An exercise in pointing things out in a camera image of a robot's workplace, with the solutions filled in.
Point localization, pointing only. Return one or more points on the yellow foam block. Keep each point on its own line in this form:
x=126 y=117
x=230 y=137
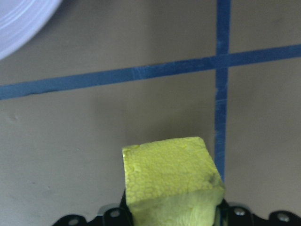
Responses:
x=169 y=171

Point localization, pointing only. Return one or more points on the purple plate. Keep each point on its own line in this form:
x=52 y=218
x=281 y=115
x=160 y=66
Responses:
x=21 y=21

